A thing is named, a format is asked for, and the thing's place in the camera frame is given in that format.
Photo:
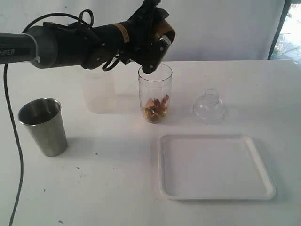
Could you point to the dark window frame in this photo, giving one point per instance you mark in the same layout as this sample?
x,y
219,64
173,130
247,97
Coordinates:
x,y
286,44

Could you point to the clear plastic shaker tumbler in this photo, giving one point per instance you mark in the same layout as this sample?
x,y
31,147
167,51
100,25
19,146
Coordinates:
x,y
154,85

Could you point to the round wooden cup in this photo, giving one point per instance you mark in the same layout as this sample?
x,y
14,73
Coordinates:
x,y
163,28

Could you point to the frosted plastic jar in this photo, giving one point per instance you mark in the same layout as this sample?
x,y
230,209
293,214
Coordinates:
x,y
98,90

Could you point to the clear domed shaker lid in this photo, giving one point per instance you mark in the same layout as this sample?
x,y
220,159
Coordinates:
x,y
209,107

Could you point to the stainless steel cup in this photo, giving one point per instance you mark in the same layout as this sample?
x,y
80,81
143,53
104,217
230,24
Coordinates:
x,y
43,120

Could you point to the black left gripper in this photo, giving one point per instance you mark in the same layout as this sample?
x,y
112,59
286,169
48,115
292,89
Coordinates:
x,y
142,48

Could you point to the white plastic tray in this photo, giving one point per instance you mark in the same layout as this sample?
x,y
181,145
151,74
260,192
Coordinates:
x,y
212,167

